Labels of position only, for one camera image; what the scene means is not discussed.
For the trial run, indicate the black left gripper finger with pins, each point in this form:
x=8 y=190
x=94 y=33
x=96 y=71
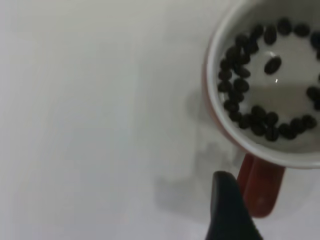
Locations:
x=227 y=212

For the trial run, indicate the red ceramic mug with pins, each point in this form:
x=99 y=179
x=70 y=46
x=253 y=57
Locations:
x=260 y=190

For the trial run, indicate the dark coffee beans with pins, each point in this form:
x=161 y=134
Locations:
x=272 y=65

